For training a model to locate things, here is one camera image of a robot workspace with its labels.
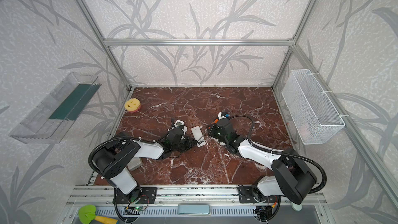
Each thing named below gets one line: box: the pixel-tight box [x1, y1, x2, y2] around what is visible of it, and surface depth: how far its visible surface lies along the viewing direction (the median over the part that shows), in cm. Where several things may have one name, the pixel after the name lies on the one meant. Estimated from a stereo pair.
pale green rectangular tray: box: [177, 204, 211, 215], surface depth 68 cm
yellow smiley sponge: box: [124, 97, 141, 113], surface depth 108 cm
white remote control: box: [191, 125, 207, 148], surface depth 96 cm
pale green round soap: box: [291, 202, 303, 212], surface depth 70 cm
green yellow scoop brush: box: [78, 204, 119, 224], surface depth 69 cm
